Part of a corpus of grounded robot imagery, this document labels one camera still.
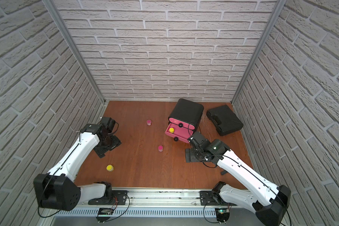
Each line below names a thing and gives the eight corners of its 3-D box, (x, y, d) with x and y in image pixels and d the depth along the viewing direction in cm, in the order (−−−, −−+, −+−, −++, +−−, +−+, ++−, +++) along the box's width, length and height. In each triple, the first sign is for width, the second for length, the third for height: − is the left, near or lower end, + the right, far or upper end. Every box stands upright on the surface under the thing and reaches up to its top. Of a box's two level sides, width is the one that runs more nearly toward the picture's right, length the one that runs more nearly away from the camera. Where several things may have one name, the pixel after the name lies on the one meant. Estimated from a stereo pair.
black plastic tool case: (219, 136, 100) (221, 132, 96) (205, 114, 113) (206, 109, 108) (241, 128, 104) (244, 124, 100) (224, 108, 117) (226, 103, 113)
